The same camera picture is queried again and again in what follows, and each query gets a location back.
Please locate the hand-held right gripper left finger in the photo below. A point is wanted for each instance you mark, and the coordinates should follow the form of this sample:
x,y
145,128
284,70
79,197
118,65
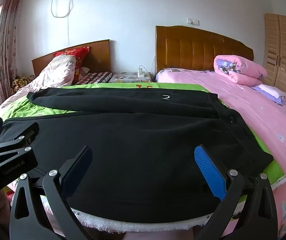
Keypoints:
x,y
79,165

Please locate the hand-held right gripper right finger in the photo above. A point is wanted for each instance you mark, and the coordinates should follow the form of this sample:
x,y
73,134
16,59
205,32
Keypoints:
x,y
208,167

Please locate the black pants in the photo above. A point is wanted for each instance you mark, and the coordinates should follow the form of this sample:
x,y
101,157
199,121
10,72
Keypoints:
x,y
133,155

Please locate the green printed blanket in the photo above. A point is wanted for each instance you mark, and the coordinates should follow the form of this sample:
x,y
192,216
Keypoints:
x,y
27,110

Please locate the tiger plush toy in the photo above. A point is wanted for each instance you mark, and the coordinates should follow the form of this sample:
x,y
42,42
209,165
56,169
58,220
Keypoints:
x,y
20,82

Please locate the pale pink floral quilt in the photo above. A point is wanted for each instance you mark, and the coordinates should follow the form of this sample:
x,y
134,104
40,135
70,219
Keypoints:
x,y
57,70

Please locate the pink floral curtain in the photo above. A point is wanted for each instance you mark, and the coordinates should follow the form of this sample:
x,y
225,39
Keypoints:
x,y
7,42

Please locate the checkered bedsheet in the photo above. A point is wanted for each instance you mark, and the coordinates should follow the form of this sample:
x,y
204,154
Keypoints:
x,y
95,77

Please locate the red floral pillow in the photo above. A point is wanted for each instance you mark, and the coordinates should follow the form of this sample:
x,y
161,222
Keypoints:
x,y
79,55

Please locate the purple pillow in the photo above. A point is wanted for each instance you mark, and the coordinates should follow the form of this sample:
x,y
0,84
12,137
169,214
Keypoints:
x,y
270,93

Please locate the nightstand with floral cloth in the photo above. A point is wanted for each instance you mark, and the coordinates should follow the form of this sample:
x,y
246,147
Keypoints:
x,y
128,77

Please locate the pink folded quilt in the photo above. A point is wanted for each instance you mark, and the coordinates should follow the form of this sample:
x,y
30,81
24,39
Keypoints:
x,y
243,71

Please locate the plain wooden headboard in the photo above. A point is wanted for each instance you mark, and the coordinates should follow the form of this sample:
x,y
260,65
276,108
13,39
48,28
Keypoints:
x,y
97,55

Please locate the white charger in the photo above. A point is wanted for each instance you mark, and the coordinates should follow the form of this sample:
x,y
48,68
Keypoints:
x,y
141,73

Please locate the right wooden headboard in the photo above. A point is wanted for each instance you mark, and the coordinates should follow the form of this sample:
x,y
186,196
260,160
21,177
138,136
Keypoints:
x,y
195,50

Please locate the light wooden wardrobe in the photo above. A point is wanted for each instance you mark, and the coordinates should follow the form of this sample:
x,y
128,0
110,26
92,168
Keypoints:
x,y
283,55

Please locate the white wall socket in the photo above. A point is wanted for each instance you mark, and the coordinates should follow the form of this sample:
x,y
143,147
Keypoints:
x,y
193,21

